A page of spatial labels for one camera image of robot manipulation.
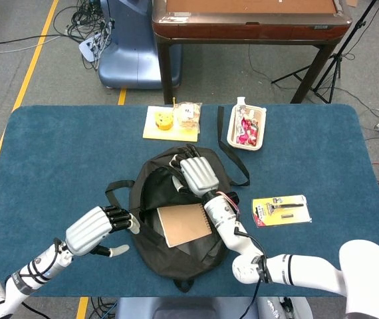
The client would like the black fabric backpack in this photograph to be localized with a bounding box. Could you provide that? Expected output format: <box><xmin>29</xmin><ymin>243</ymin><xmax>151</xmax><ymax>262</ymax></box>
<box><xmin>105</xmin><ymin>106</ymin><xmax>251</xmax><ymax>293</ymax></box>

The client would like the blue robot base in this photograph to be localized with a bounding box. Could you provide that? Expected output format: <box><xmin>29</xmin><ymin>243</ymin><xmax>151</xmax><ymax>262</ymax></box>
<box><xmin>98</xmin><ymin>0</ymin><xmax>182</xmax><ymax>90</ymax></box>

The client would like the tangle of black cables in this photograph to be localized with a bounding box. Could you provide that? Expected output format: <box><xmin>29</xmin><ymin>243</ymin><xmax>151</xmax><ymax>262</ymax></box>
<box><xmin>53</xmin><ymin>0</ymin><xmax>116</xmax><ymax>70</ymax></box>

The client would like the round yellow cake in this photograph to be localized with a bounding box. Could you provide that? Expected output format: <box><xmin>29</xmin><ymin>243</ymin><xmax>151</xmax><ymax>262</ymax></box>
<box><xmin>154</xmin><ymin>111</ymin><xmax>175</xmax><ymax>131</ymax></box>

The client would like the black tripod stand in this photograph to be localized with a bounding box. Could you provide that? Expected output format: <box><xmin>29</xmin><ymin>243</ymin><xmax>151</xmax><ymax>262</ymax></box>
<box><xmin>271</xmin><ymin>0</ymin><xmax>379</xmax><ymax>104</ymax></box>

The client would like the razor blister pack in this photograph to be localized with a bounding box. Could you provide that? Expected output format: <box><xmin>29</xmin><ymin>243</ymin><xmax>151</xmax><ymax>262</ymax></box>
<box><xmin>251</xmin><ymin>195</ymin><xmax>313</xmax><ymax>229</ymax></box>

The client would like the grey blue robot torso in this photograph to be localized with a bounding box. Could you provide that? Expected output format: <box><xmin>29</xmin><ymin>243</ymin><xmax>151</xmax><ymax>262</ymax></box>
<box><xmin>114</xmin><ymin>296</ymin><xmax>313</xmax><ymax>319</ymax></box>

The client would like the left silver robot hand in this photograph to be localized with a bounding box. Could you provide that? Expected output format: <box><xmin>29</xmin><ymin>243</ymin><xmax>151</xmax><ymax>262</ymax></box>
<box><xmin>64</xmin><ymin>205</ymin><xmax>141</xmax><ymax>259</ymax></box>

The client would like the bagged bread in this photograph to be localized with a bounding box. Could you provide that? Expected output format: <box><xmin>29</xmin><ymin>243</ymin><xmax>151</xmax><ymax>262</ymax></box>
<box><xmin>173</xmin><ymin>102</ymin><xmax>203</xmax><ymax>134</ymax></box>

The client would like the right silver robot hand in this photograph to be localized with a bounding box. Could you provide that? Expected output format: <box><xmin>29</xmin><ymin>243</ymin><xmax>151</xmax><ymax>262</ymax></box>
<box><xmin>170</xmin><ymin>144</ymin><xmax>220</xmax><ymax>197</ymax></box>

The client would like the blue carpet table mat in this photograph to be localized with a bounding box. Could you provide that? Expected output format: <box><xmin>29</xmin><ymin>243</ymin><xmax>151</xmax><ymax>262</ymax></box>
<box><xmin>0</xmin><ymin>104</ymin><xmax>379</xmax><ymax>298</ymax></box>

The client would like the red snack packet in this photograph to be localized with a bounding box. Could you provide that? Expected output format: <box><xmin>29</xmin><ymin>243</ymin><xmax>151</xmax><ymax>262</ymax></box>
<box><xmin>237</xmin><ymin>118</ymin><xmax>260</xmax><ymax>146</ymax></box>

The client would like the brown wooden table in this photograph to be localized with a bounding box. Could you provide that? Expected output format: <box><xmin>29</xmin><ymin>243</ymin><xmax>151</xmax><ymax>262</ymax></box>
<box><xmin>152</xmin><ymin>0</ymin><xmax>353</xmax><ymax>104</ymax></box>

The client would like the white snack tray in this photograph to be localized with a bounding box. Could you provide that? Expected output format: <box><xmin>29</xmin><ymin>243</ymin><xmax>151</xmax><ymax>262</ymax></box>
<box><xmin>226</xmin><ymin>103</ymin><xmax>267</xmax><ymax>152</ymax></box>

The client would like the brown spiral notebook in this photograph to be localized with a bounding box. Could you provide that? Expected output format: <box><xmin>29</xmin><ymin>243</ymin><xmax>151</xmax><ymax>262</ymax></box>
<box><xmin>156</xmin><ymin>203</ymin><xmax>213</xmax><ymax>249</ymax></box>

